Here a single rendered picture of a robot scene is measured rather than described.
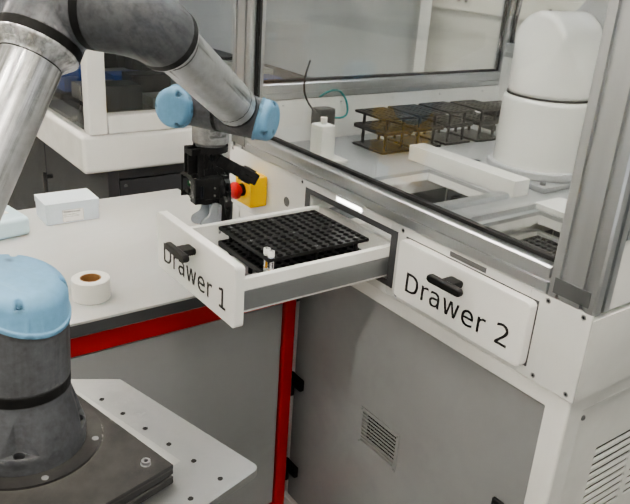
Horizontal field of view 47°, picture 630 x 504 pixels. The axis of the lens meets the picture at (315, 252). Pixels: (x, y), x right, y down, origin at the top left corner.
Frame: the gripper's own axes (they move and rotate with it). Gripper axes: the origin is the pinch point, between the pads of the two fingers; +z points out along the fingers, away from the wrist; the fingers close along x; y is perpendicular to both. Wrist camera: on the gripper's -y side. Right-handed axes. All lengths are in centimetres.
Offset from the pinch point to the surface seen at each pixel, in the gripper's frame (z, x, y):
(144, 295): 5.3, 11.0, 21.3
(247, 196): -5.3, -6.1, -10.4
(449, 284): -10, 57, -12
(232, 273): -10.0, 39.0, 17.6
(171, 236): -8.5, 17.0, 18.3
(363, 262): -6.0, 37.2, -10.2
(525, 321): -8, 70, -15
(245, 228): -8.7, 19.4, 4.4
